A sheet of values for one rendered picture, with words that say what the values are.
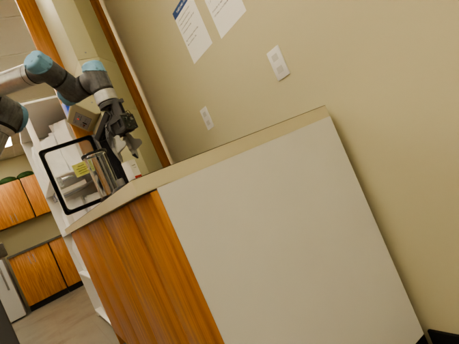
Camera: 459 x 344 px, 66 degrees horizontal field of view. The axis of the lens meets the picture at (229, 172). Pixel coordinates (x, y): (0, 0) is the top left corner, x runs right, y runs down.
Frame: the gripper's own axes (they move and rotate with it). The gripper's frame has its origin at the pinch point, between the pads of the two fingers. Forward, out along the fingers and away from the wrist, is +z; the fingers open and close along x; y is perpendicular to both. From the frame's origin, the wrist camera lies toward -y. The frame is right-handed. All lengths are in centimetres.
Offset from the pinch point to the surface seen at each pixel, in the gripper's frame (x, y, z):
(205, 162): -18.7, 38.1, 13.8
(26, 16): 62, -77, -115
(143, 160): 56, -37, -5
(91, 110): 44, -45, -38
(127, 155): 50, -41, -10
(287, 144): 5, 54, 18
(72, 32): 50, -41, -81
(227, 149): -12.2, 42.4, 12.8
